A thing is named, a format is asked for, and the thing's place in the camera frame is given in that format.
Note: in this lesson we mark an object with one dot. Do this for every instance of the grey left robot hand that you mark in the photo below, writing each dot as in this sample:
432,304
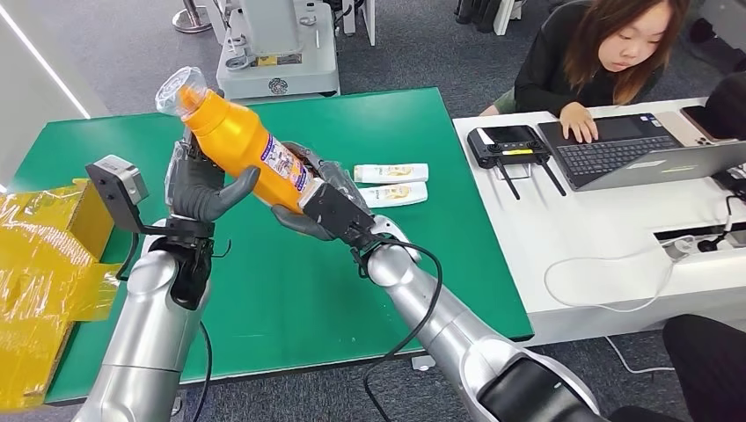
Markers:
195,192

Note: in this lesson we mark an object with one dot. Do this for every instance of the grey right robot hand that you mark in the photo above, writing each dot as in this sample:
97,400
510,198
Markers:
297,224

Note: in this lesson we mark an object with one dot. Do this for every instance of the person's right hand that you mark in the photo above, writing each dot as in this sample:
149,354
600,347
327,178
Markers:
579,123

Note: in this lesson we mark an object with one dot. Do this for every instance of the orange bottle with clear cap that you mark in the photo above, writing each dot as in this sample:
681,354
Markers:
239,140

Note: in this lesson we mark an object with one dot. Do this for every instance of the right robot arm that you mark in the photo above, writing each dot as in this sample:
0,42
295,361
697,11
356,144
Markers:
443,326

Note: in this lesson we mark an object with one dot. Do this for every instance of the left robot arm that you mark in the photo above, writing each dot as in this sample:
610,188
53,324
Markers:
146,326

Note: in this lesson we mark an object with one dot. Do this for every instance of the white shampoo bottle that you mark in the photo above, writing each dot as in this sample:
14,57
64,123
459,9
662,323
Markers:
396,195
390,173

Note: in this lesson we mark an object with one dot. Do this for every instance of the grey laptop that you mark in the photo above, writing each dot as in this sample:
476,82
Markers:
618,154

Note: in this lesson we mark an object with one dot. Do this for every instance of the person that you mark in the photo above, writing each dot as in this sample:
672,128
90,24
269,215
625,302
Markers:
728,105
708,367
583,64

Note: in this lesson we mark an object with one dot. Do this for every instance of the black remote controller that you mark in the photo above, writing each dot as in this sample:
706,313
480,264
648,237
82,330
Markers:
507,145

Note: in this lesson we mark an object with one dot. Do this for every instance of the pink smartphone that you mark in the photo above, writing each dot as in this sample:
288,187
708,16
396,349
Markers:
685,129

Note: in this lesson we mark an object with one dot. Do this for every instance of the white desk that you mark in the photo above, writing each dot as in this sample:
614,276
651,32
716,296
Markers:
583,233

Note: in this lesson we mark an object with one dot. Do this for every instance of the white power adapter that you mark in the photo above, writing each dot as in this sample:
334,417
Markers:
679,247

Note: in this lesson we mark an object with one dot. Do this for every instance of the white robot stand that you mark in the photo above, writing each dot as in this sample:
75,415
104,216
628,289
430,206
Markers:
280,52

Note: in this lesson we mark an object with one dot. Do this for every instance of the metal stanchion base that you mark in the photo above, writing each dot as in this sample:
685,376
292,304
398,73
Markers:
191,20

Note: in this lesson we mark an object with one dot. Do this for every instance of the yellow taped cardboard box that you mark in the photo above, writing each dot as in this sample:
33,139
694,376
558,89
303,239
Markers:
41,274

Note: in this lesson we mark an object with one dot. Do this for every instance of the grey table foot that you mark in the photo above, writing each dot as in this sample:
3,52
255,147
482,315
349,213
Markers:
423,362

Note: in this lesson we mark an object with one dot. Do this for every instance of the white furniture leg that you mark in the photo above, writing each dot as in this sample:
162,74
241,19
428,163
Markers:
362,20

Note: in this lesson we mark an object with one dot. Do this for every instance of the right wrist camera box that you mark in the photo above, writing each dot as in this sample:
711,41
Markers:
338,212

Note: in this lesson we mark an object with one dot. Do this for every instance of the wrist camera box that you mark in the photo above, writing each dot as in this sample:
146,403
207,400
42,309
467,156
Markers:
116,177
338,212

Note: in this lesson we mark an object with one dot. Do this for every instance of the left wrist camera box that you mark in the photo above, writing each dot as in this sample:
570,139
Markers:
116,177

